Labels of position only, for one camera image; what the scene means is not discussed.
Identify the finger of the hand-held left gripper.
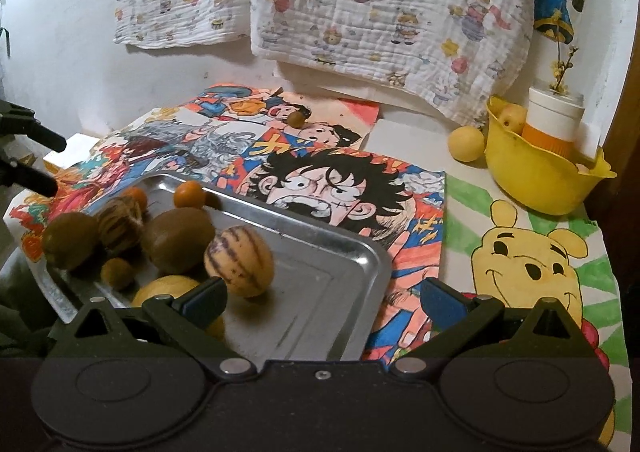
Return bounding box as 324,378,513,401
0,100,67,153
0,157,60,197

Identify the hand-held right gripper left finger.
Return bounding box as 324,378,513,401
50,277,256,375

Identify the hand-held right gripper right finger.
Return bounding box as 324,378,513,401
391,278,596,375

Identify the yellow lemon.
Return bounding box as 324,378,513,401
131,275,226,337

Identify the pale striped pepino melon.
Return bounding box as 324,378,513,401
203,225,275,299

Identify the large greenish kiwi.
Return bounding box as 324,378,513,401
140,207,216,277

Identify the small brown kiwi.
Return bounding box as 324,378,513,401
42,212,101,271

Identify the dark striped pepino melon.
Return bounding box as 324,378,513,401
96,197,146,257

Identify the orange tangerine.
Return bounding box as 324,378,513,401
122,187,149,213
173,180,206,209

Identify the metal tray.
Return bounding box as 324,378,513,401
37,171,393,363

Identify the yellow plastic bowl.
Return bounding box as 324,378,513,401
485,96,618,215

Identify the black-haired figure poster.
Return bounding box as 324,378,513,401
210,144,447,363

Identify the grey-haired figure poster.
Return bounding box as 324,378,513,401
5,104,281,283

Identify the round yellow fruit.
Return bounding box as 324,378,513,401
447,126,487,163

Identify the pale yellow fruit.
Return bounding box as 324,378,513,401
497,103,528,133

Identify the cartoon couple poster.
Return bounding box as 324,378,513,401
200,83,382,150

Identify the white and orange jar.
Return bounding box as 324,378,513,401
521,86,586,157

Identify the white paper card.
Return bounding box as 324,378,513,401
577,119,608,160

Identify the brown wooden board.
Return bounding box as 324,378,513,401
600,32,640,253

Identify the yellow flower twig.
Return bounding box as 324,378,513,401
547,32,581,95

